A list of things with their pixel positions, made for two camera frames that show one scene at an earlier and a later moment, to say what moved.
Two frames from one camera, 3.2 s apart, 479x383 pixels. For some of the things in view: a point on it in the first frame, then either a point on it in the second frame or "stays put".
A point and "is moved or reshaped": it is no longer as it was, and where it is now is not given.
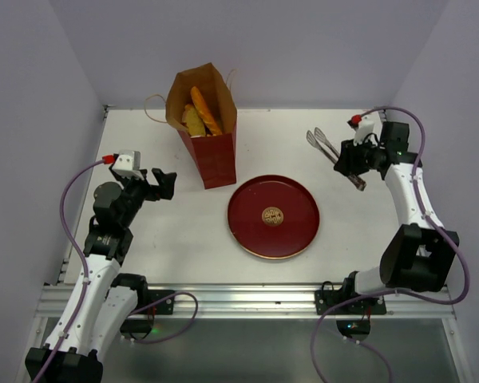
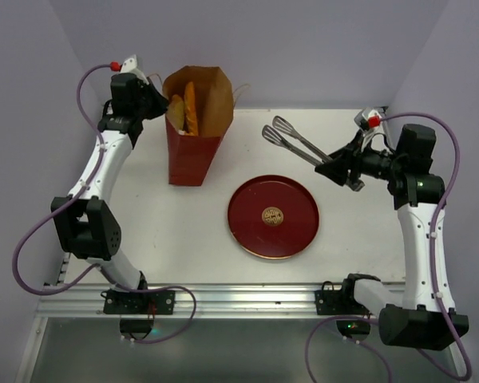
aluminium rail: [225, 301] stays put
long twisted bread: [205, 112] -> [191, 111]
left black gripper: [164, 180] -> [160, 102]
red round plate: [273, 217] stays put
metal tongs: [319, 141] -> [284, 135]
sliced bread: [192, 122] -> [176, 112]
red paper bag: [214, 157] is moved or reshaped
